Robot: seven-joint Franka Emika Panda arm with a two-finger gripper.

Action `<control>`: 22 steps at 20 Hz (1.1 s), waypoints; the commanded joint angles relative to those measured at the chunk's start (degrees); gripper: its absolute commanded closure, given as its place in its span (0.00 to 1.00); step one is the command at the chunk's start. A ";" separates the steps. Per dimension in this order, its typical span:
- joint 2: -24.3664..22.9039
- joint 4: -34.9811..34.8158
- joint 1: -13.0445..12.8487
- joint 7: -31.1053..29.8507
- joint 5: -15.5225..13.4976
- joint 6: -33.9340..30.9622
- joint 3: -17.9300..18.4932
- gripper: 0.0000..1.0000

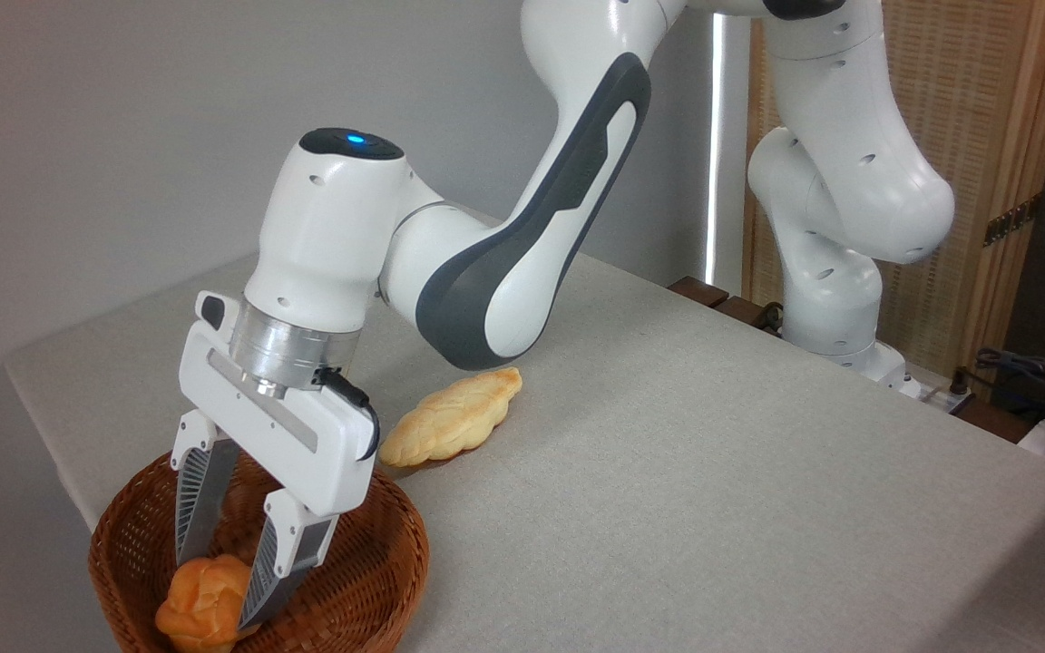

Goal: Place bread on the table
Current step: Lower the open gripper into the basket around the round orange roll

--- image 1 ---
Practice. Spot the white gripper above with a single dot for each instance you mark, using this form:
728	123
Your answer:
305	444

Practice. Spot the round knotted bread roll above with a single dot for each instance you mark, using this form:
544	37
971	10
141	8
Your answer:
205	603

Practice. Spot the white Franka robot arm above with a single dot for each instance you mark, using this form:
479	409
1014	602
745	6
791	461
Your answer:
522	272

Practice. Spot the long braided bread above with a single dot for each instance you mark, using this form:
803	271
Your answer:
459	417

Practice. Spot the brown wicker basket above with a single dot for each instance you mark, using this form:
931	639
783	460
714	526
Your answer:
368	571

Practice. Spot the grey tablecloth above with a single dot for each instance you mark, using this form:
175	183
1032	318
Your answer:
713	472

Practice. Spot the dark brown wooden block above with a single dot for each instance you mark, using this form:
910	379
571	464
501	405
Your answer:
745	311
699	290

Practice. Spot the metal screen hinge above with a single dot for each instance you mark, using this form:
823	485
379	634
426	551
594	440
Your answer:
1010	220

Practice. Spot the wooden rattan folding screen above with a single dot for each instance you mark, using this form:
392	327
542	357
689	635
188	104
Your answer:
994	109

